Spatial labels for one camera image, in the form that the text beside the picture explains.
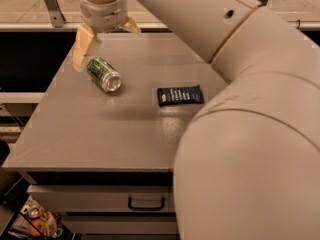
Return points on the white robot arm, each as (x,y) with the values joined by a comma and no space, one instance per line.
(248,165)

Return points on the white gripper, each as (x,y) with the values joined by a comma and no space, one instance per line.
(104,14)

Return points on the lower grey drawer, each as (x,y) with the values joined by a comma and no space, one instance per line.
(121,225)

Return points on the black drawer handle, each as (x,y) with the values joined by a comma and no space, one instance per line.
(146,205)

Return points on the clutter on floor shelf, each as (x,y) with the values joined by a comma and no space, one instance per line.
(34,220)

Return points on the dark blue snack bar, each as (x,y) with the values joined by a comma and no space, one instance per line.
(180,95)

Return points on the grey drawer cabinet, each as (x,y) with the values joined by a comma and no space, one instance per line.
(81,136)

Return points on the green soda can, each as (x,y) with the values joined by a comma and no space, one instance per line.
(104,75)

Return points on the left metal railing bracket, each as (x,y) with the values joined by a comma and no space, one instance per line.
(56,17)

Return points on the grey drawer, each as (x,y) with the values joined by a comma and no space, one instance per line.
(121,225)
(83,199)

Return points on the upper grey drawer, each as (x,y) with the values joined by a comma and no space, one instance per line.
(83,199)

